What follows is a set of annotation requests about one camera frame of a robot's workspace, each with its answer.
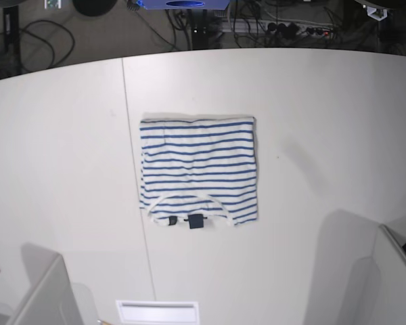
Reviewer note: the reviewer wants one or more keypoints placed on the blue white striped T-shirt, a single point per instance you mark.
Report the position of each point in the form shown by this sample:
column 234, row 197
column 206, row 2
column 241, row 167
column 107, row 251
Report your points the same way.
column 194, row 170

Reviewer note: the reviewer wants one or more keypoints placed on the blue box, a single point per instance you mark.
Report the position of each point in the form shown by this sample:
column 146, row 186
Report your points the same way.
column 183, row 4

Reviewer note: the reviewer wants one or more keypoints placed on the grey right partition panel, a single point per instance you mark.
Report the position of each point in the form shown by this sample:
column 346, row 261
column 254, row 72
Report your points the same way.
column 390, row 307

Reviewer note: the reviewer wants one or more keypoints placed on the white label plate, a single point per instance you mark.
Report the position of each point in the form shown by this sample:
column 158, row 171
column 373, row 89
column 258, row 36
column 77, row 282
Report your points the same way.
column 158, row 312

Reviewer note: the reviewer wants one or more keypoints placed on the white power strip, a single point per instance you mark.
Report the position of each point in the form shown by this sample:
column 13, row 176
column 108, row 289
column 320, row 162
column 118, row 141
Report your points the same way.
column 260, row 27

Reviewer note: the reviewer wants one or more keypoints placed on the grey partition panel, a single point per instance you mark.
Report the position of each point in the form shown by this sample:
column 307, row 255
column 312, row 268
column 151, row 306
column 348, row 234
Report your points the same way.
column 50, row 298
column 390, row 307

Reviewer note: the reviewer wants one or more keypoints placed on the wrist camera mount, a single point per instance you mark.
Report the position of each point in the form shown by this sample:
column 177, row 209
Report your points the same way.
column 52, row 4
column 376, row 9

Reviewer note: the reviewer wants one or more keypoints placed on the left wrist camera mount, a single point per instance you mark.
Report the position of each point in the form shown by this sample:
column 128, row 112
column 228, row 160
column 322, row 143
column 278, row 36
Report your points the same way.
column 376, row 9

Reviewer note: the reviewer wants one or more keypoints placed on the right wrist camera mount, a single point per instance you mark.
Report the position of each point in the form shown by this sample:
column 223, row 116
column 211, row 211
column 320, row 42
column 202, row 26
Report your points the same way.
column 52, row 4

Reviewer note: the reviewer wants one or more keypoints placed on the grey left partition panel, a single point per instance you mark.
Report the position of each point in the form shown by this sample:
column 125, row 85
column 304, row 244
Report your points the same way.
column 50, row 298

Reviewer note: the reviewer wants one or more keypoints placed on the black left floor post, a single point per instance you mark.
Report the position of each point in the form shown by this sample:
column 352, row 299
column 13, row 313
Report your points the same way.
column 11, row 38

